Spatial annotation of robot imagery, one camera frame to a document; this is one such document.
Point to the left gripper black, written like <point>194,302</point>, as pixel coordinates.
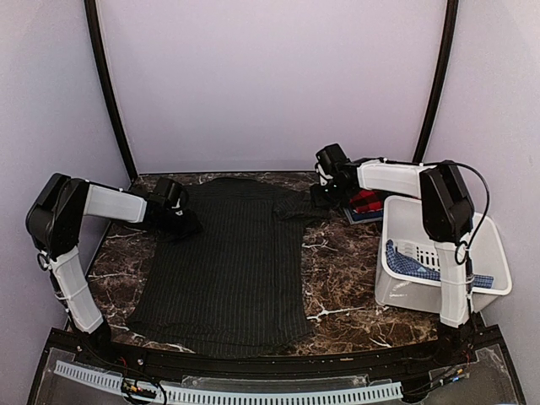
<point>191,227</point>

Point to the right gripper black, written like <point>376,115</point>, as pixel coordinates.
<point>318,199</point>

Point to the dark pinstripe long sleeve shirt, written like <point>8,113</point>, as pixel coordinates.
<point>234,290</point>

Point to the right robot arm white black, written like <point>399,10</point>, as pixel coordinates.
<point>432,200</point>

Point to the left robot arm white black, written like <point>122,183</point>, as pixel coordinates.
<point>55,219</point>

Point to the red black plaid shirt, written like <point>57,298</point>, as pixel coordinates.
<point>366,201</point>

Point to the blue checked shirt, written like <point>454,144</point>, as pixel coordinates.
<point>405,265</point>

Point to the white plastic bin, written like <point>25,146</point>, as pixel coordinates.
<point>476,261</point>

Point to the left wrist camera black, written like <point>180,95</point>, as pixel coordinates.
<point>170,194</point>

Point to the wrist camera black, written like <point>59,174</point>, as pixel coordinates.
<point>329,161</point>
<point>170,194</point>

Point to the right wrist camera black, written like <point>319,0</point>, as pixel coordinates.
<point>329,161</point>

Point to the black curved front rail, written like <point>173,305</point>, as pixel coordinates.
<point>408,361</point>

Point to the right black frame post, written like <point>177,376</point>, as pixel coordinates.
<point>444,55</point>

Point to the black frame post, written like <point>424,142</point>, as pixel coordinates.
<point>444,55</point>
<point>100,61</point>

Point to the white slotted cable duct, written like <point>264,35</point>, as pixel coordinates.
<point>206,390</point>

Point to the left black frame post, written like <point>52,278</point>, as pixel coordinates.
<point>100,61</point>

